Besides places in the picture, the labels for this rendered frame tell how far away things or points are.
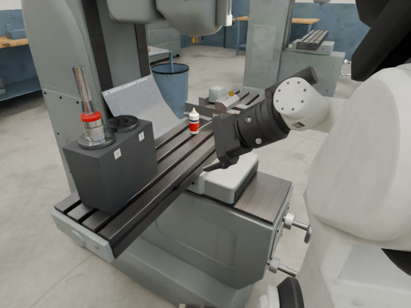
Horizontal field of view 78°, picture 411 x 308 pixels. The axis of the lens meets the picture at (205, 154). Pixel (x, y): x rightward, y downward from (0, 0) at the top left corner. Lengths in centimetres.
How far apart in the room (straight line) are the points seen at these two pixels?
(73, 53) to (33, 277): 134
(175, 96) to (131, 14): 233
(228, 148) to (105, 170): 31
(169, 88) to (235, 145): 271
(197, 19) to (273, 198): 71
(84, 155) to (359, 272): 58
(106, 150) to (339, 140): 57
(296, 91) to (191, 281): 116
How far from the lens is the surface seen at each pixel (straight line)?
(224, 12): 90
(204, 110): 118
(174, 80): 318
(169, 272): 147
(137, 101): 126
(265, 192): 111
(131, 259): 159
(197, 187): 102
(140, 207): 75
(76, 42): 114
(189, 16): 88
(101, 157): 65
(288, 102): 46
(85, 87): 65
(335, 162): 18
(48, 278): 192
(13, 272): 205
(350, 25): 735
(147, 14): 95
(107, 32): 118
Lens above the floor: 143
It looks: 33 degrees down
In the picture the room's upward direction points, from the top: straight up
